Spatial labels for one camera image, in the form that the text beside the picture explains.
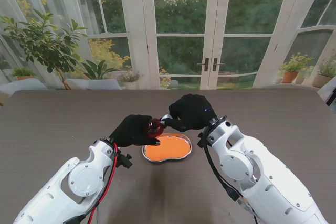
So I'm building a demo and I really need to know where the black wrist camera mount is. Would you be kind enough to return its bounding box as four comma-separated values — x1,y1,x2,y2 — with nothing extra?
117,153,133,169
196,132,209,149

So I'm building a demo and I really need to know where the red transparent sample bottle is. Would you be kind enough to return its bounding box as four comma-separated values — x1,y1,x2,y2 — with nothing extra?
146,118,166,138

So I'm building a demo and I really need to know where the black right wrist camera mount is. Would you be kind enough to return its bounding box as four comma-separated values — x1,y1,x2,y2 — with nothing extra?
196,132,209,149

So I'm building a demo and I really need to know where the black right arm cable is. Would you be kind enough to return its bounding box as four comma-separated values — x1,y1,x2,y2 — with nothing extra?
203,126,259,224

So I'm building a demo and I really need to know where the orange tray liner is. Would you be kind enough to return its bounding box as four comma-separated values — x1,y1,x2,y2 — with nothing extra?
144,134,190,161

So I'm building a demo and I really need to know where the red left arm cable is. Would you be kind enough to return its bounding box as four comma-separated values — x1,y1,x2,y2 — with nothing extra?
86,142,118,224

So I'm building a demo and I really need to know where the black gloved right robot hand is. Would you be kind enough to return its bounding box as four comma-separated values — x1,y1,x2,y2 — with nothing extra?
160,94,218,133

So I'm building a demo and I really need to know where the printed garden window backdrop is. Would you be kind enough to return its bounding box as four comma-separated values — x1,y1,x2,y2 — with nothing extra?
0,0,336,91

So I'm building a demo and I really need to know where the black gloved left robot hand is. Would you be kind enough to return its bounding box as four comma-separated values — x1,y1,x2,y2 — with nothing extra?
109,114,161,148

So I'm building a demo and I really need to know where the steel kidney-shaped tray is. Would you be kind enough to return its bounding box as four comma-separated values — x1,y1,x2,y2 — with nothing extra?
141,132,192,163

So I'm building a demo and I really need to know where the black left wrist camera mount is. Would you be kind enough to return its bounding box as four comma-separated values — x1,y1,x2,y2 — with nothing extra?
117,153,133,169

